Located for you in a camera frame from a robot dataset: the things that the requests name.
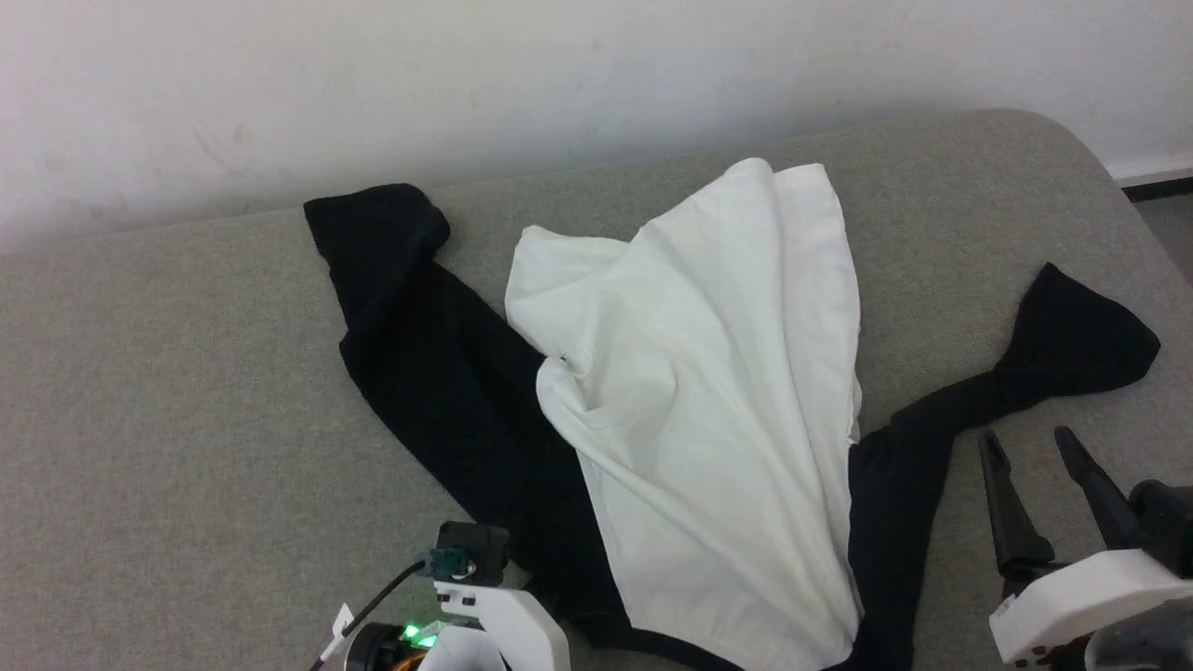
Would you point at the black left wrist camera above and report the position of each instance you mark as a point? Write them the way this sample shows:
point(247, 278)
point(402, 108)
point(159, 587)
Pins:
point(475, 550)

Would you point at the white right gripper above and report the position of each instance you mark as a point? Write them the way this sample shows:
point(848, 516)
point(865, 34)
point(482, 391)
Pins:
point(1081, 596)

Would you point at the white and black garment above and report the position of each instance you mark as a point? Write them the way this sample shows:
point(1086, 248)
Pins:
point(708, 401)

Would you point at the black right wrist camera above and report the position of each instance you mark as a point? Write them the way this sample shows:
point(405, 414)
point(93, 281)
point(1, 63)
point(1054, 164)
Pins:
point(1165, 522)

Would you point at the black wall baseboard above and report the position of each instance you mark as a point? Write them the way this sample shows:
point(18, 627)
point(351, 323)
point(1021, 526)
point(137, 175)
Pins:
point(1160, 188)

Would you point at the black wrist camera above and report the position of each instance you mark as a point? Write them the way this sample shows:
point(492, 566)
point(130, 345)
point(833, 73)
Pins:
point(1165, 522)
point(475, 550)

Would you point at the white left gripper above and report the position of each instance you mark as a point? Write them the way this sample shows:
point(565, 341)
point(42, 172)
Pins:
point(517, 634)

